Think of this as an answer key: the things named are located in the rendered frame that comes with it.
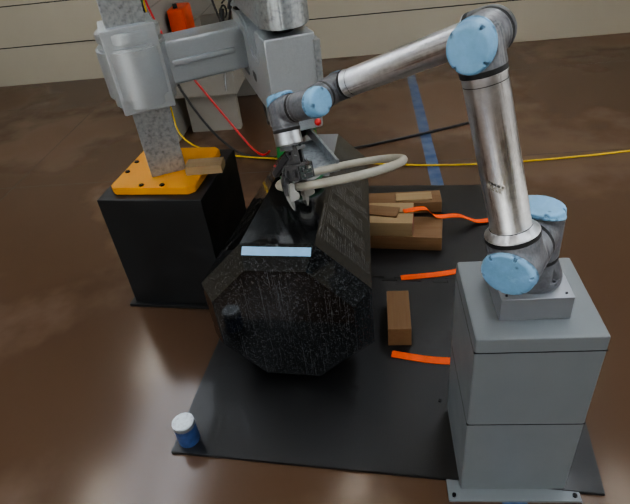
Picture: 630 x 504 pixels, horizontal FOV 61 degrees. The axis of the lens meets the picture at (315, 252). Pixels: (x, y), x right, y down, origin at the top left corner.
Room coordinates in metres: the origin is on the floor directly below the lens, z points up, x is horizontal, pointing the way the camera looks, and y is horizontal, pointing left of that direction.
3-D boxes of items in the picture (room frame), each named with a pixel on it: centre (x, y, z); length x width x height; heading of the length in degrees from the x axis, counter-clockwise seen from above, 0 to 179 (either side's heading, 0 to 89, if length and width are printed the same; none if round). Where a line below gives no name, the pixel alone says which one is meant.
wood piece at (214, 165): (2.70, 0.54, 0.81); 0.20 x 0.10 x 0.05; 84
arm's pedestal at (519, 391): (1.31, -0.68, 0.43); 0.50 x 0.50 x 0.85; 82
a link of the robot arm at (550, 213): (1.31, -0.67, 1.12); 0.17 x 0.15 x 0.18; 140
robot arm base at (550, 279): (1.31, -0.68, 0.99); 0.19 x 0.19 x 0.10
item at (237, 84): (5.67, 0.75, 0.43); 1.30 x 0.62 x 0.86; 172
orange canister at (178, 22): (5.58, 0.98, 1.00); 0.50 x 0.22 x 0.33; 172
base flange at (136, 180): (2.80, 0.77, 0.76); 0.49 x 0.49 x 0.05; 76
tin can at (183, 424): (1.54, 0.68, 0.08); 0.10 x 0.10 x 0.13
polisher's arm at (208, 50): (2.88, 0.58, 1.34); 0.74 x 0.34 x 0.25; 111
